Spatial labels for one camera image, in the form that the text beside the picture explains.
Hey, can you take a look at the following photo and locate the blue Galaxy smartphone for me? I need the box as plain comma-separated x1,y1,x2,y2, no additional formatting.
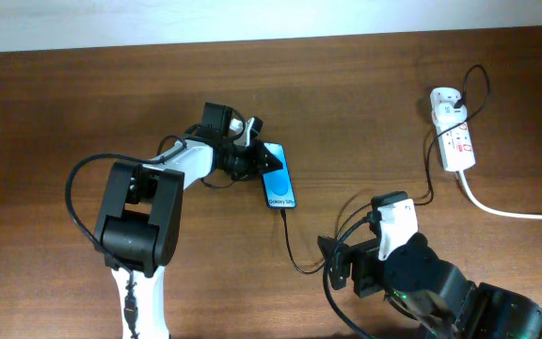
263,142,296,209

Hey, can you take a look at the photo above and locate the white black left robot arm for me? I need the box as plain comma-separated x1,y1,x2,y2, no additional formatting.
94,103,283,338

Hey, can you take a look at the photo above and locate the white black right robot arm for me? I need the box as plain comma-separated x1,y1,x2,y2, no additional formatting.
328,233,542,338

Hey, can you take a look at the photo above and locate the white charger plug adapter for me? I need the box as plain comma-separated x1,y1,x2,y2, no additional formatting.
432,102,468,127

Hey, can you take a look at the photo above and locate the white power strip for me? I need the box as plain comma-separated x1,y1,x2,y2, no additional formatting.
430,87,475,172

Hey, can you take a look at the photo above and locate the white power strip cord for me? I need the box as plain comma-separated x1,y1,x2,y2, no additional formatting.
456,169,542,223

